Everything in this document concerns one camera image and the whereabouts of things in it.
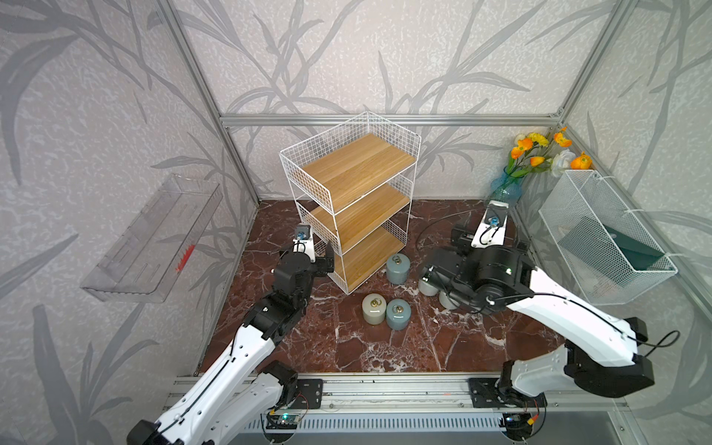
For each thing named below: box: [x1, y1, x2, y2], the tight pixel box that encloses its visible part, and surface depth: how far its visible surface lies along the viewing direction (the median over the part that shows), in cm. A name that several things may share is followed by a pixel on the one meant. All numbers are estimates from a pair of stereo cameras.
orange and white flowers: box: [507, 132, 593, 178], surface depth 88 cm
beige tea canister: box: [362, 292, 387, 326], surface depth 84 cm
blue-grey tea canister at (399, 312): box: [386, 298, 412, 331], surface depth 83 cm
